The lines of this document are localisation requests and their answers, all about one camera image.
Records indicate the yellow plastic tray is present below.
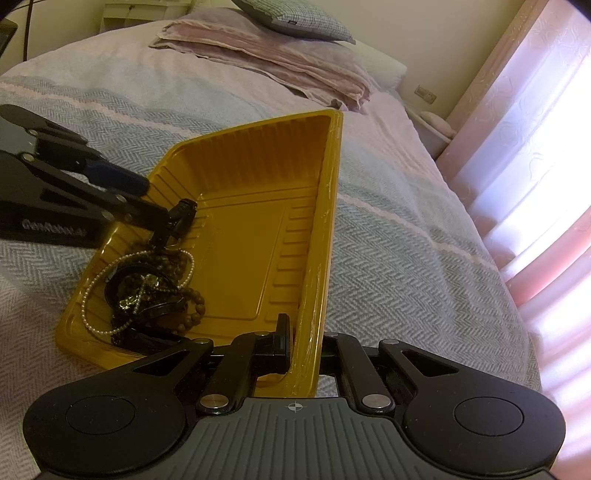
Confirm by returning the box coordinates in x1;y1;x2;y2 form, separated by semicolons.
55;109;344;398

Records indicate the brown wooden bead necklace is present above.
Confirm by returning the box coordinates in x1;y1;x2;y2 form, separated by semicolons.
111;277;206;346

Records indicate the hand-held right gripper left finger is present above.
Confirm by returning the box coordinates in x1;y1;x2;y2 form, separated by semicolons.
124;312;296;415

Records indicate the white nightstand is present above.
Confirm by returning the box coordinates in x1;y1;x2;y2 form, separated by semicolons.
406;108;458;160

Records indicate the black strap gold face watch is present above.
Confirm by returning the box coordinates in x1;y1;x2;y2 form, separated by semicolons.
151;198;199;254

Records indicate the white pillow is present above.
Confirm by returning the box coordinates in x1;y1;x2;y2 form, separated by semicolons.
355;44;408;90

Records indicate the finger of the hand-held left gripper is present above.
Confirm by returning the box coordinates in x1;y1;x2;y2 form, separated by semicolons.
0;151;171;229
0;104;151;198

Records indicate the grey checkered pillow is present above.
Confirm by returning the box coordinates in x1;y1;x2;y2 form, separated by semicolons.
231;0;357;45

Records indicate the dark screen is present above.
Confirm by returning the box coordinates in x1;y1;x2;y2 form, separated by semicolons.
0;21;19;63

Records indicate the folded pink cloth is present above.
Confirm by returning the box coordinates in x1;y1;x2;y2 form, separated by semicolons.
148;19;372;110

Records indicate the pale pink bed sheet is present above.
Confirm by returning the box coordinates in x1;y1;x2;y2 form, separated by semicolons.
0;32;451;199

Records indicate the pink curtain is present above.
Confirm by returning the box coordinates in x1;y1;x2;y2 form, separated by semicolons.
436;0;591;398

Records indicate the white shelf unit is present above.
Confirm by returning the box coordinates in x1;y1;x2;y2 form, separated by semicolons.
100;0;192;33

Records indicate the white pearl necklace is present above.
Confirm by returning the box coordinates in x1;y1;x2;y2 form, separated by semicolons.
82;249;195;337

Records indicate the black cable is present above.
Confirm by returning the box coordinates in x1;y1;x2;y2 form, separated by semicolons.
23;0;37;63

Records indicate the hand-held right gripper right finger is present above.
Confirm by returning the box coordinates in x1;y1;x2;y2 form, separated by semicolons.
322;331;468;412

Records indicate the black wristwatch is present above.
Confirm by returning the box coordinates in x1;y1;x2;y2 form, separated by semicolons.
104;261;188;357

